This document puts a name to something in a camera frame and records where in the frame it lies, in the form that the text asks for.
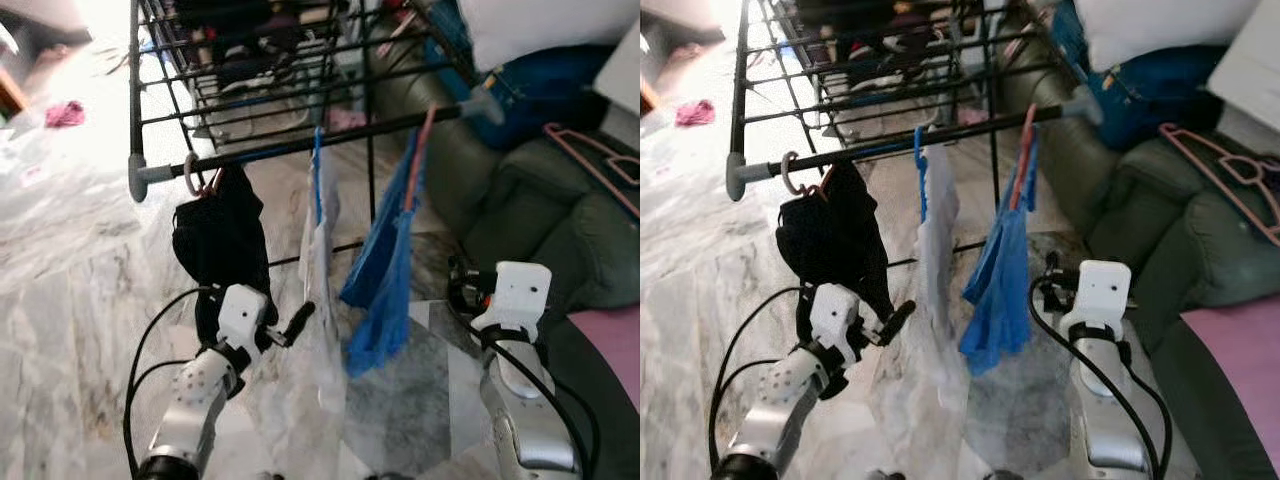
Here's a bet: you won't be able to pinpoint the pink plastic hanger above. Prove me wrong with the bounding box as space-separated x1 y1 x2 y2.
1160 122 1280 246
780 150 836 199
182 152 229 199
543 122 640 219

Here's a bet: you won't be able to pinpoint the black garment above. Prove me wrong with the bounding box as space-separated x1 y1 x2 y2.
777 160 894 341
172 165 273 346

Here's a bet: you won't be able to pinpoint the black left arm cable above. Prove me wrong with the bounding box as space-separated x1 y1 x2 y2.
706 285 806 476
122 285 221 476

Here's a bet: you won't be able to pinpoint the white garment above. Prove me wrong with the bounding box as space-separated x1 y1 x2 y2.
298 150 347 401
915 148 967 401

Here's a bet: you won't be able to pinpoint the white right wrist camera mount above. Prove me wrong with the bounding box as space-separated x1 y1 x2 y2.
470 262 553 331
1060 260 1133 336

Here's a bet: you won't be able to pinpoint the blue plastic hanger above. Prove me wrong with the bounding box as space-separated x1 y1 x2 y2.
912 125 930 221
312 128 327 226

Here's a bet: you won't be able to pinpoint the green leather sofa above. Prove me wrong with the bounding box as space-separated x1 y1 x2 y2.
985 0 1280 480
362 0 640 480

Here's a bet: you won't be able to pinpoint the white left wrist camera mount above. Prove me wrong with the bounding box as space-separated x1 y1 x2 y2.
810 283 863 366
217 285 269 351

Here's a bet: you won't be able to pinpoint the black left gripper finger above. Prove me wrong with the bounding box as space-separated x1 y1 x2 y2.
283 300 318 347
880 299 918 347

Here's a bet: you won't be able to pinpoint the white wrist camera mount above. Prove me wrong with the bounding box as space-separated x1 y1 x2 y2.
810 283 863 366
470 262 553 331
217 285 269 351
1060 260 1133 336

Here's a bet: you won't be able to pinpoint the white flat box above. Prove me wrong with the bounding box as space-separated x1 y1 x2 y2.
1205 18 1280 156

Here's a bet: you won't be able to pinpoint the blue garment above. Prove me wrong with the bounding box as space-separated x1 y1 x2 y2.
958 130 1041 379
340 135 426 379

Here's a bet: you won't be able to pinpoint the blue denim jeans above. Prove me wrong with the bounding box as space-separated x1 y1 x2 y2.
430 0 616 151
1050 0 1226 151

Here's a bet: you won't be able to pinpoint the white pillow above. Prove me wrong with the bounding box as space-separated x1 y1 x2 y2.
1075 0 1263 73
458 0 640 73

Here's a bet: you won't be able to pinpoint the black metal drying rack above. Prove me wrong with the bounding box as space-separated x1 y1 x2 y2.
128 0 508 271
727 0 1106 271

